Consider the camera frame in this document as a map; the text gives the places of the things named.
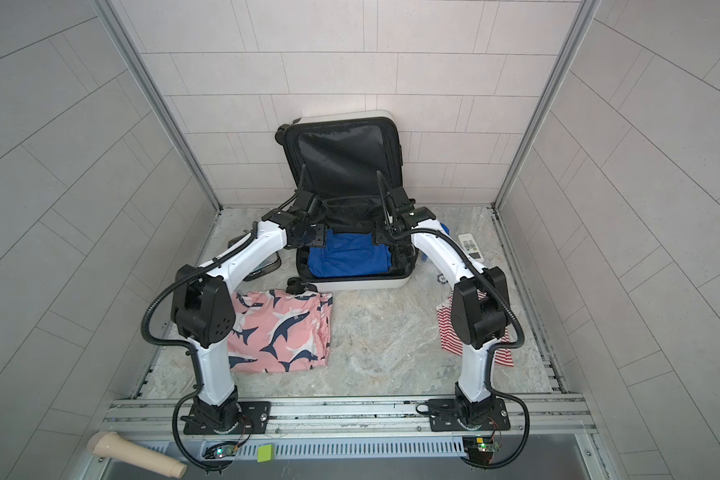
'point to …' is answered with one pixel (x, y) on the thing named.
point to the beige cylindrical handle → (113, 444)
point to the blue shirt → (349, 255)
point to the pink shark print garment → (276, 331)
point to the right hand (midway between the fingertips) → (378, 236)
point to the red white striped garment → (453, 342)
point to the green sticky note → (265, 453)
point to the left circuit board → (221, 451)
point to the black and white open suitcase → (347, 167)
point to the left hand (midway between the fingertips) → (324, 231)
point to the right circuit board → (480, 449)
